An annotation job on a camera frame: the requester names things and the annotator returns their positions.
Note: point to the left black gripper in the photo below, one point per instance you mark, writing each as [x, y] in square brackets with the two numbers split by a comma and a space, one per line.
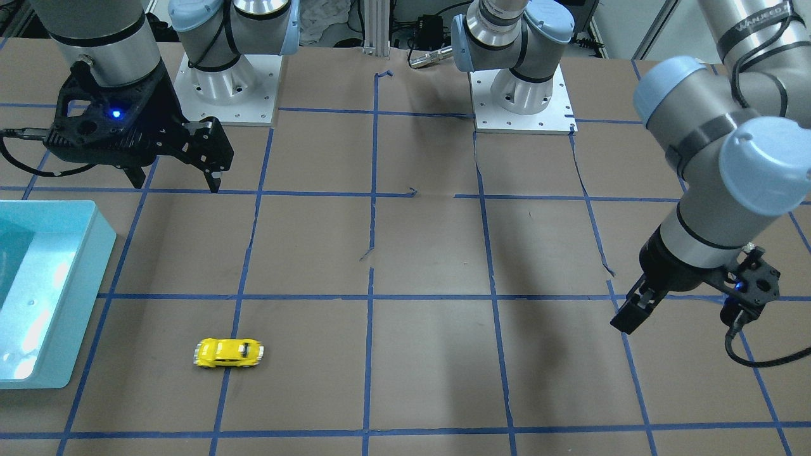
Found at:
[673, 266]

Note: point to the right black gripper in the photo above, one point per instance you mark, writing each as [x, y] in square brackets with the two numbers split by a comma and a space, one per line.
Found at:
[166, 106]

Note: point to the yellow beetle toy car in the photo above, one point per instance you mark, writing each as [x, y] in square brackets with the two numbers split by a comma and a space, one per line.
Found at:
[213, 352]

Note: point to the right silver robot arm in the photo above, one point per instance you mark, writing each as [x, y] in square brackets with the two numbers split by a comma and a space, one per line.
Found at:
[117, 40]

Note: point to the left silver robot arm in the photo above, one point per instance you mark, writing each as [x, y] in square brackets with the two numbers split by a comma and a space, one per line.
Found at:
[741, 144]

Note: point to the teal plastic bin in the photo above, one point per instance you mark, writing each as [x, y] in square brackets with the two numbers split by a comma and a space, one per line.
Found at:
[54, 256]

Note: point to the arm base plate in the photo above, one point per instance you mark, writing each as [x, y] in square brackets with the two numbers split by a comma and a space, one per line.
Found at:
[243, 95]
[504, 104]

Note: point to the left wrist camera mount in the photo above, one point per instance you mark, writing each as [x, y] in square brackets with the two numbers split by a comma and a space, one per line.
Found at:
[749, 288]

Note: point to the aluminium frame post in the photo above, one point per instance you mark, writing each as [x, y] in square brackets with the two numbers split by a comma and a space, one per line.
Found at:
[376, 27]

